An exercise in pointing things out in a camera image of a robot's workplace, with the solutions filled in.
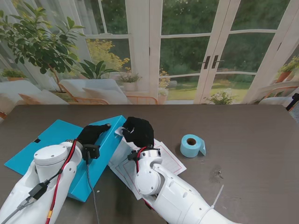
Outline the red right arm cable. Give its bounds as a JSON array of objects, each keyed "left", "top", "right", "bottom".
[{"left": 135, "top": 149, "right": 147, "bottom": 175}]

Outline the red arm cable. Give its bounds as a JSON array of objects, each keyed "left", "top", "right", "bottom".
[
  {"left": 135, "top": 149, "right": 147, "bottom": 175},
  {"left": 44, "top": 139, "right": 79, "bottom": 224}
]

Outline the blue plastic file box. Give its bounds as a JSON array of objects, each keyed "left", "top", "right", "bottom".
[{"left": 4, "top": 114, "right": 128, "bottom": 203}]

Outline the black stand at table edge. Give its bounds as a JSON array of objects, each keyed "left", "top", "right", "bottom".
[{"left": 286, "top": 93, "right": 299, "bottom": 112}]

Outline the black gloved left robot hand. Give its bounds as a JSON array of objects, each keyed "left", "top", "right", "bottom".
[{"left": 77, "top": 123, "right": 113, "bottom": 151}]

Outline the red left arm cable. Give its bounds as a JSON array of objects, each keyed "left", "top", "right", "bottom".
[{"left": 44, "top": 139, "right": 79, "bottom": 224}]

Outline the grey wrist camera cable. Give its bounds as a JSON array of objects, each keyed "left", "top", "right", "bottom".
[{"left": 85, "top": 153, "right": 100, "bottom": 224}]

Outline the light blue label roll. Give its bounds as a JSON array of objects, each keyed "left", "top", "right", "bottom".
[{"left": 179, "top": 134, "right": 207, "bottom": 159}]

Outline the small dark debris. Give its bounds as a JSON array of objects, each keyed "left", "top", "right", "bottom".
[{"left": 210, "top": 164, "right": 224, "bottom": 182}]

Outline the grey ethernet cable black plug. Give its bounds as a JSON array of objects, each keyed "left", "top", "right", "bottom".
[{"left": 0, "top": 172, "right": 63, "bottom": 224}]

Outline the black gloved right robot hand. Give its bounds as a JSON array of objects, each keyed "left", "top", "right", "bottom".
[{"left": 121, "top": 116, "right": 155, "bottom": 149}]

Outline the white cable tie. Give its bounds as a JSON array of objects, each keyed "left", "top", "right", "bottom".
[{"left": 211, "top": 184, "right": 225, "bottom": 209}]

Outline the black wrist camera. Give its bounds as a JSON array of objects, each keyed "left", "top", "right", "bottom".
[
  {"left": 127, "top": 151, "right": 140, "bottom": 162},
  {"left": 82, "top": 144, "right": 101, "bottom": 161}
]

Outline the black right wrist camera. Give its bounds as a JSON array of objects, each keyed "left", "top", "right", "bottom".
[{"left": 127, "top": 151, "right": 140, "bottom": 162}]

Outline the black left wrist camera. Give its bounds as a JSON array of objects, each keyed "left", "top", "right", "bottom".
[{"left": 82, "top": 144, "right": 101, "bottom": 161}]

